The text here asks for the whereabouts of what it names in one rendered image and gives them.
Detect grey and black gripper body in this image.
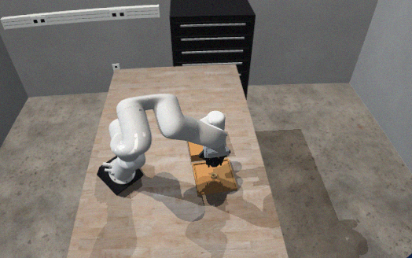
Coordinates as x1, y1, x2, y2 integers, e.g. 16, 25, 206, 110
203, 142, 226, 158

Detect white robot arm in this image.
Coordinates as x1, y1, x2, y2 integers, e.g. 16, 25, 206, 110
103, 94, 230, 184

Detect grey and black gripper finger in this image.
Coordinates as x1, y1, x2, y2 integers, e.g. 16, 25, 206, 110
198, 151, 210, 167
219, 156, 226, 166

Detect black ball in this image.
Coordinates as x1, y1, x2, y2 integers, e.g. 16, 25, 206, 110
209, 157, 220, 168

